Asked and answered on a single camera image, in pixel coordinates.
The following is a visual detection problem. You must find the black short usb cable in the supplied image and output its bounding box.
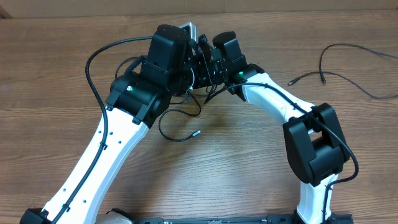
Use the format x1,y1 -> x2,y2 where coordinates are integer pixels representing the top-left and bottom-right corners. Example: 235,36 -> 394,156
157,90 -> 202,142

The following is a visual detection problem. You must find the black thick plug cable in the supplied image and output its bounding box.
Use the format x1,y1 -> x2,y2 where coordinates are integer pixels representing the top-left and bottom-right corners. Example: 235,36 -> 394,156
114,55 -> 224,105

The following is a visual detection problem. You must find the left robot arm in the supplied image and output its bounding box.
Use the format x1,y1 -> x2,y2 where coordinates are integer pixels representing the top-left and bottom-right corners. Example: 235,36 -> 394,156
21,22 -> 211,223

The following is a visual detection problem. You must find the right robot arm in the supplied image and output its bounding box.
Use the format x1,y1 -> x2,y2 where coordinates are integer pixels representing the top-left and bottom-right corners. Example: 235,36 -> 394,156
210,32 -> 354,223

